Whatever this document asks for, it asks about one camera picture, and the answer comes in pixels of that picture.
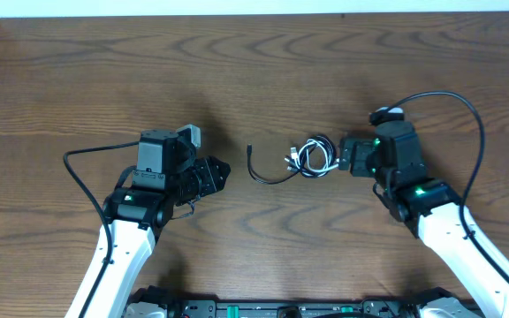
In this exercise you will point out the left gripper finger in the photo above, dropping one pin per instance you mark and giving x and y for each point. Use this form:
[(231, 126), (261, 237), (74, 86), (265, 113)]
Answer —
[(219, 167), (220, 177)]

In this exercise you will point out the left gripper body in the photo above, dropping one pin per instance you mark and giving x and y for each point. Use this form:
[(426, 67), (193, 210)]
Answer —
[(210, 175)]

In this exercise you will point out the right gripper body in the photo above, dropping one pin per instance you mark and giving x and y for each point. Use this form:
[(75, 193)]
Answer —
[(353, 155)]

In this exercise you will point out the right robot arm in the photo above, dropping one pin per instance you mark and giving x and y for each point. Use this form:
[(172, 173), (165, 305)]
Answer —
[(431, 210)]

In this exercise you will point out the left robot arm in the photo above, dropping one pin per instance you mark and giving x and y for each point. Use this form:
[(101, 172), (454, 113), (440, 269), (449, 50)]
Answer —
[(168, 174)]

